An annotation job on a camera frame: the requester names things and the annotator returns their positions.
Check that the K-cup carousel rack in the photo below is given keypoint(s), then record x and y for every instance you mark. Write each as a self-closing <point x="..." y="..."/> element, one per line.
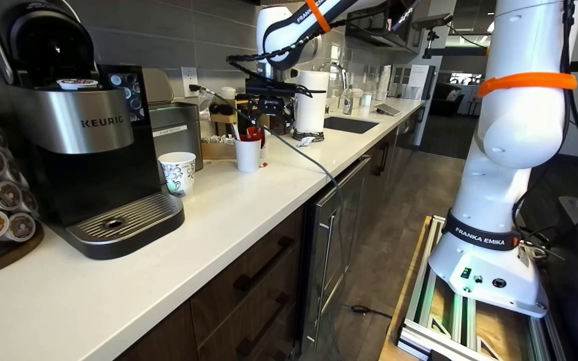
<point x="15" y="256"/>

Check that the clear glass bottle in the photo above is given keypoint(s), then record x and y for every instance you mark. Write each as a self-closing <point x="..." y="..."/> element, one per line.
<point x="348" y="101"/>

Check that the black silver Keurig coffee machine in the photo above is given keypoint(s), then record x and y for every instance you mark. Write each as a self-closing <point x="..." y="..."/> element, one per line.
<point x="89" y="167"/>

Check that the wooden countertop organizer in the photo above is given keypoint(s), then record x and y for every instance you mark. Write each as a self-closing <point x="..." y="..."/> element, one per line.
<point x="222" y="123"/>

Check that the dark countertop sink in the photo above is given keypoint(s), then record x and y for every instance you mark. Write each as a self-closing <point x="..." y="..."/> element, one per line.
<point x="349" y="126"/>

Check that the stainless steel dishwasher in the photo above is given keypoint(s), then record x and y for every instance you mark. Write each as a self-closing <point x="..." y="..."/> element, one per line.
<point x="335" y="254"/>

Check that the white mug red inside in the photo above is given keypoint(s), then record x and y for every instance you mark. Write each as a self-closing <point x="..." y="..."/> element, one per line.
<point x="248" y="159"/>

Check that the white jar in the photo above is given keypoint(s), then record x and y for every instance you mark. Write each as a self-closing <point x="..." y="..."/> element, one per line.
<point x="228" y="93"/>

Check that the wooden base cabinet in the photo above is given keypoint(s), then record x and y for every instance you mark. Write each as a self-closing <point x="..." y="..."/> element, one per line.
<point x="236" y="313"/>

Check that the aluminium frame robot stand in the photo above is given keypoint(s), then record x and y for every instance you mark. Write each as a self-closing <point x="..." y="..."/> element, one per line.
<point x="450" y="322"/>

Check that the black cart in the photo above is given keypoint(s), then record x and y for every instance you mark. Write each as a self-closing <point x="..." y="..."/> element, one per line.
<point x="576" y="302"/>

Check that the patterned paper cup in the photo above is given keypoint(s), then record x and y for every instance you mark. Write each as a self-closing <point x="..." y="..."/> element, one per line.
<point x="179" y="176"/>

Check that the white stir stick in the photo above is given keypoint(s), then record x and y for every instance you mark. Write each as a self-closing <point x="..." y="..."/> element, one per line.
<point x="238" y="134"/>

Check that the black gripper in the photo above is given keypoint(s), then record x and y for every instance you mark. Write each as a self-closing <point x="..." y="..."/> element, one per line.
<point x="271" y="93"/>

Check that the white red-rimmed pod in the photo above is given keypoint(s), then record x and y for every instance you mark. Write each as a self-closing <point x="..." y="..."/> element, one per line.
<point x="79" y="84"/>

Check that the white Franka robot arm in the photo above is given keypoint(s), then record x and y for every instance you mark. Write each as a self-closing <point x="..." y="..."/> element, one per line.
<point x="502" y="167"/>

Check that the white wall outlet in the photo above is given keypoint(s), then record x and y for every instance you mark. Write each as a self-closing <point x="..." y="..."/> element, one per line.
<point x="189" y="80"/>

